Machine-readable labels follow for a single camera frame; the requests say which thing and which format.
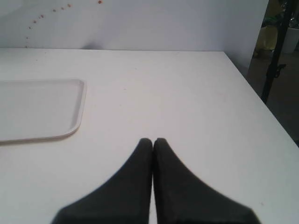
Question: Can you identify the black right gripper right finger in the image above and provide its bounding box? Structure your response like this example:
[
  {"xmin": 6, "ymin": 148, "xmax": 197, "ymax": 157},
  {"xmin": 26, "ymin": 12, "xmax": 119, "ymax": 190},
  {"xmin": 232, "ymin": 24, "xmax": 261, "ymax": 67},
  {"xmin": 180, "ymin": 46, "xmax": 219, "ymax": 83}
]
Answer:
[{"xmin": 153, "ymin": 138, "xmax": 259, "ymax": 224}]

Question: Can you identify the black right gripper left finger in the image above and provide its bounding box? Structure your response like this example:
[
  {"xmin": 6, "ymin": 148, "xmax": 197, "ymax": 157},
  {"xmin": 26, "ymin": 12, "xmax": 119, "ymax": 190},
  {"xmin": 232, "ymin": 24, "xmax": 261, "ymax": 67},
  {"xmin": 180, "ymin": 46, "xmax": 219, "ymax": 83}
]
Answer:
[{"xmin": 52, "ymin": 138, "xmax": 153, "ymax": 224}]

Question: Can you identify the white rectangular plastic tray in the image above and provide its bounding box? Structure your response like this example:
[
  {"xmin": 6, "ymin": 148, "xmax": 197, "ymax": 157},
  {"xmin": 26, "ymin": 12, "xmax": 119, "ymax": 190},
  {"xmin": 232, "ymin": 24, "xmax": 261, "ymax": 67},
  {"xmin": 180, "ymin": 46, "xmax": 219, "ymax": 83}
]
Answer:
[{"xmin": 0, "ymin": 78, "xmax": 87, "ymax": 143}]

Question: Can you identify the yellow object in background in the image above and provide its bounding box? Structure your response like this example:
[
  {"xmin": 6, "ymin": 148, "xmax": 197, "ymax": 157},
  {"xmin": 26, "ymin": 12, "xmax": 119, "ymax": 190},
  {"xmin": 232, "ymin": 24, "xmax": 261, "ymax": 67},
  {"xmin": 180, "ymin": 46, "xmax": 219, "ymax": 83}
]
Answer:
[{"xmin": 253, "ymin": 15, "xmax": 281, "ymax": 58}]

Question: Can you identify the black tripod pole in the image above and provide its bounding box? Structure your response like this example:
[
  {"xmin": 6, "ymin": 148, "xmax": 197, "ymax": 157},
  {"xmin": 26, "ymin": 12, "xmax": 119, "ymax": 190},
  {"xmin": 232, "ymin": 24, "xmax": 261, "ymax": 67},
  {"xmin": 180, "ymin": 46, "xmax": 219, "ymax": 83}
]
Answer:
[{"xmin": 261, "ymin": 0, "xmax": 297, "ymax": 104}]

